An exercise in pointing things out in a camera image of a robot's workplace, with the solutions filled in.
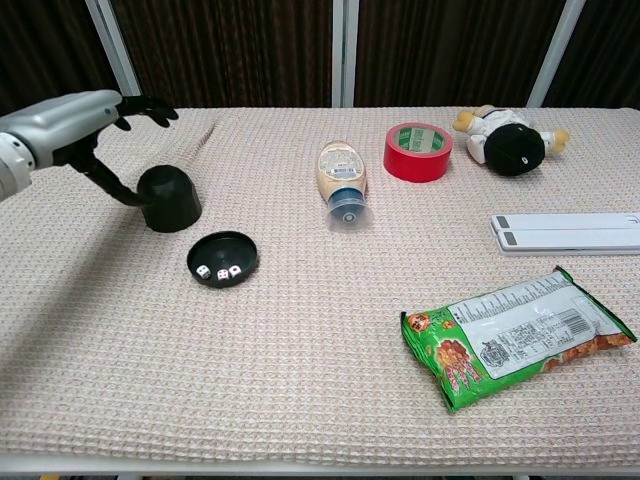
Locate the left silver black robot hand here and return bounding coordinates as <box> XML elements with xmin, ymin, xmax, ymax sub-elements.
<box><xmin>0</xmin><ymin>89</ymin><xmax>180</xmax><ymax>209</ymax></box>

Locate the black dice cup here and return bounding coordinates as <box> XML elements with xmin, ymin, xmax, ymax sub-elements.
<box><xmin>136</xmin><ymin>164</ymin><xmax>203</xmax><ymax>234</ymax></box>

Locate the black round dice tray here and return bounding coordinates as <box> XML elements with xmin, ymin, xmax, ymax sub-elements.
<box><xmin>186</xmin><ymin>230</ymin><xmax>260</xmax><ymax>290</ymax></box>

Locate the dark brown curtain panel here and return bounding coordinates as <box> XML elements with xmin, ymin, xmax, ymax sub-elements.
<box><xmin>543</xmin><ymin>0</ymin><xmax>640</xmax><ymax>111</ymax></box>
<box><xmin>353</xmin><ymin>0</ymin><xmax>569</xmax><ymax>109</ymax></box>
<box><xmin>109</xmin><ymin>0</ymin><xmax>335</xmax><ymax>110</ymax></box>
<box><xmin>0</xmin><ymin>0</ymin><xmax>127</xmax><ymax>121</ymax></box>

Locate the beige sauce squeeze bottle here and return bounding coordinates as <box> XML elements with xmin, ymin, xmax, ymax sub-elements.
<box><xmin>314</xmin><ymin>140</ymin><xmax>374</xmax><ymax>232</ymax></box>

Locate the beige waffle tablecloth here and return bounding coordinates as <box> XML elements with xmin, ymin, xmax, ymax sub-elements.
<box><xmin>0</xmin><ymin>106</ymin><xmax>640</xmax><ymax>466</ymax></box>

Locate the red tape roll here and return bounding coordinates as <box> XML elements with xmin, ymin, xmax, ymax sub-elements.
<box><xmin>383</xmin><ymin>121</ymin><xmax>454</xmax><ymax>184</ymax></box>

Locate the black-haired plush doll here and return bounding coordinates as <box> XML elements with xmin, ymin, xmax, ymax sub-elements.
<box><xmin>452</xmin><ymin>104</ymin><xmax>572</xmax><ymax>178</ymax></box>

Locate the green snack bag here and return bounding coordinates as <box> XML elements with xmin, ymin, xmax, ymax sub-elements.
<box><xmin>399</xmin><ymin>265</ymin><xmax>639</xmax><ymax>415</ymax></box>

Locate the white flat rectangular device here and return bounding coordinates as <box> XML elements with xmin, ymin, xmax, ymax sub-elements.
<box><xmin>489</xmin><ymin>212</ymin><xmax>640</xmax><ymax>257</ymax></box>

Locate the white aluminium frame post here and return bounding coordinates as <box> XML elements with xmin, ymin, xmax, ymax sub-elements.
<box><xmin>84</xmin><ymin>0</ymin><xmax>147</xmax><ymax>110</ymax></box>
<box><xmin>526</xmin><ymin>0</ymin><xmax>587</xmax><ymax>109</ymax></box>
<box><xmin>331</xmin><ymin>0</ymin><xmax>361</xmax><ymax>109</ymax></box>

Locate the white table frame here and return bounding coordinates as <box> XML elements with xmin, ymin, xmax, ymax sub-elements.
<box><xmin>0</xmin><ymin>451</ymin><xmax>640</xmax><ymax>480</ymax></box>

